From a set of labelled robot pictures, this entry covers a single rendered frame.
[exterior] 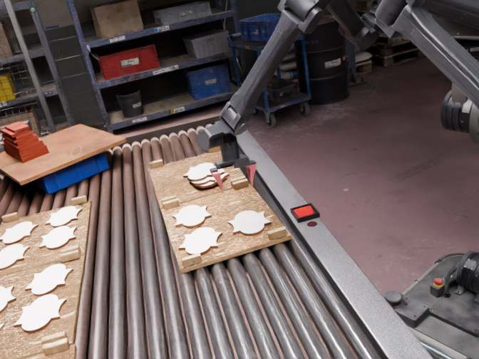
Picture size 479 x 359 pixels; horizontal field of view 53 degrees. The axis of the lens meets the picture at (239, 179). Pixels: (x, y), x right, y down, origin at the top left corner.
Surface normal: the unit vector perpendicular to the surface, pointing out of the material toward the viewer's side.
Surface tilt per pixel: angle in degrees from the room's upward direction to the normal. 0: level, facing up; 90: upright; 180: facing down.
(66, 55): 90
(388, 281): 0
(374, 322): 0
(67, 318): 0
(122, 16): 92
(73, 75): 90
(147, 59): 90
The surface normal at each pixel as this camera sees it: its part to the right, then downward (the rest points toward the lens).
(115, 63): 0.34, 0.36
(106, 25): 0.54, 0.18
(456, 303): -0.17, -0.89
